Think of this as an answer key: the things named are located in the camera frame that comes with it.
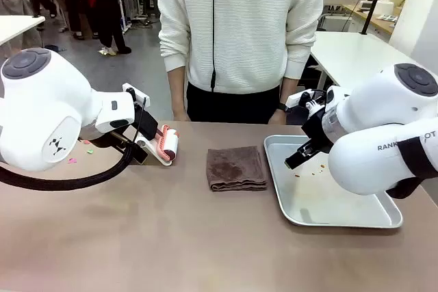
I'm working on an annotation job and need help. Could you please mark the small white table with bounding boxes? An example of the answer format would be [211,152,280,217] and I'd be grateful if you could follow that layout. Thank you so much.
[0,14,46,47]

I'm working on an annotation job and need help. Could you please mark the wooden workbench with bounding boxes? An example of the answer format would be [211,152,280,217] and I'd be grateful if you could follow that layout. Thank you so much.
[342,3,403,36]

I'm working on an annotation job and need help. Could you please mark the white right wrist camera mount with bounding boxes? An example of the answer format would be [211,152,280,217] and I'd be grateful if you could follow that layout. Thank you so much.
[285,90,328,112]

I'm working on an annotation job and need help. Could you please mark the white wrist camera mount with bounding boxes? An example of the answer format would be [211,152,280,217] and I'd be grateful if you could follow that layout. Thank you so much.
[285,90,328,112]
[122,82,151,102]

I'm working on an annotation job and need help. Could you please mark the black trousers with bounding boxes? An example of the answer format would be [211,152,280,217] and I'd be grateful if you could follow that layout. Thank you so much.
[186,81,287,124]

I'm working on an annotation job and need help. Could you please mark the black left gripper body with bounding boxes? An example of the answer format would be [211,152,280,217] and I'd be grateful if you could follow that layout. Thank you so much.
[138,110,159,140]

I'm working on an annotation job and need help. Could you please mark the thin black cable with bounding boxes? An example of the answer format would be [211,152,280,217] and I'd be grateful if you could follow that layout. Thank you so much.
[134,97,147,144]

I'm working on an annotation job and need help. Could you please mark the silver metal tray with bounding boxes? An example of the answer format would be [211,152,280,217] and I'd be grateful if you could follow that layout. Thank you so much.
[263,134,404,228]

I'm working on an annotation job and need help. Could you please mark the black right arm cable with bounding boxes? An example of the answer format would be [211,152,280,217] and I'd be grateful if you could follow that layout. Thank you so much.
[386,131,438,200]

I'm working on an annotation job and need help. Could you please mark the pink and white lint roller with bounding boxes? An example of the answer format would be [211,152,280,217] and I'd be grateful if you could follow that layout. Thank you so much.
[154,124,181,163]

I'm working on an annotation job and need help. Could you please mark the person left forearm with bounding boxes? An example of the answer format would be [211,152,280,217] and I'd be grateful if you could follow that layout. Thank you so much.
[279,76,301,107]

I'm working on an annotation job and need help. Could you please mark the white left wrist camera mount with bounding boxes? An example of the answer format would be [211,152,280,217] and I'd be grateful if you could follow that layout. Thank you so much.
[122,82,151,102]

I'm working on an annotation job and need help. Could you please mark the brown towel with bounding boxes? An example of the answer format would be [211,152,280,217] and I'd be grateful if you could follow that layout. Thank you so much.
[206,145,268,193]

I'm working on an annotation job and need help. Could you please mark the bystander in red and white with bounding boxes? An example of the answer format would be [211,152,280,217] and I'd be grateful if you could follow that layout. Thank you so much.
[66,0,133,55]

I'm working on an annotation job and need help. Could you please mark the thick black sleeved cable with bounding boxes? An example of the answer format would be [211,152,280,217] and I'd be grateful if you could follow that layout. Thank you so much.
[0,137,140,192]

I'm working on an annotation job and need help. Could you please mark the white folded roller stand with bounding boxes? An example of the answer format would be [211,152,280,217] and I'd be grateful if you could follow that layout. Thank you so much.
[133,134,175,168]

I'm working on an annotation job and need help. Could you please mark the person right hand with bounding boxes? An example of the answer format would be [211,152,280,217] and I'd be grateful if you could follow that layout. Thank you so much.
[172,107,191,122]

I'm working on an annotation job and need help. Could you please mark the person right forearm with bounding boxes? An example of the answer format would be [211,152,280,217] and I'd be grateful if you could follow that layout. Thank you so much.
[167,68,188,111]

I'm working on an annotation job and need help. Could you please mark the person left hand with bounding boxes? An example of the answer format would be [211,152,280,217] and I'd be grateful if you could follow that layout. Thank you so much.
[268,109,287,125]

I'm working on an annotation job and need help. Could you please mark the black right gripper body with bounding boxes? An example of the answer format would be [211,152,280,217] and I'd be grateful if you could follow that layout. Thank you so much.
[300,106,332,151]

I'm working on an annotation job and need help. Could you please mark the bystander in beige skirt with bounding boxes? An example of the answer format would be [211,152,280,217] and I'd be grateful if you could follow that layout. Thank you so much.
[0,0,45,52]

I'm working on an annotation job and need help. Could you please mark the white knit zip jacket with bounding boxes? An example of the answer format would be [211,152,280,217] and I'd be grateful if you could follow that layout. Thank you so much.
[158,0,326,94]

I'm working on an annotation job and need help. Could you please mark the large white table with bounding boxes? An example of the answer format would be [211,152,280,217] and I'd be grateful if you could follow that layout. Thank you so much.
[309,31,425,88]

